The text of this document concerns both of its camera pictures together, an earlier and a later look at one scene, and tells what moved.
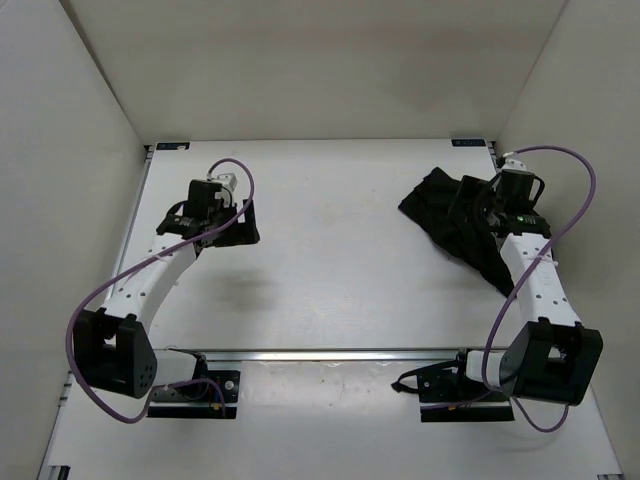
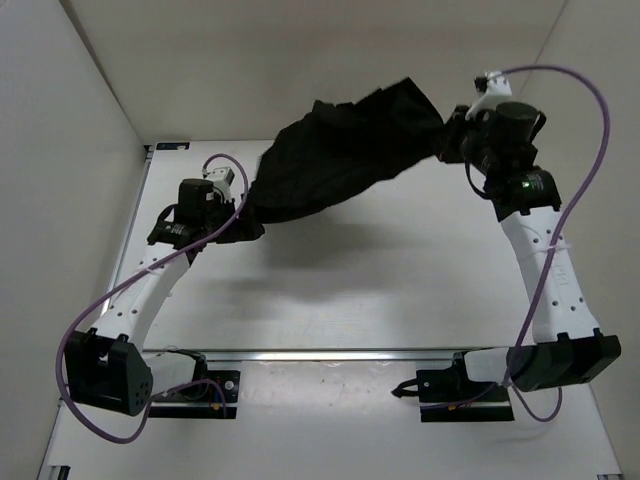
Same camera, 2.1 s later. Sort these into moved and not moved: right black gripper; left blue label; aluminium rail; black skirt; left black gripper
Moved: black skirt; right black gripper
Not moved: left black gripper; aluminium rail; left blue label
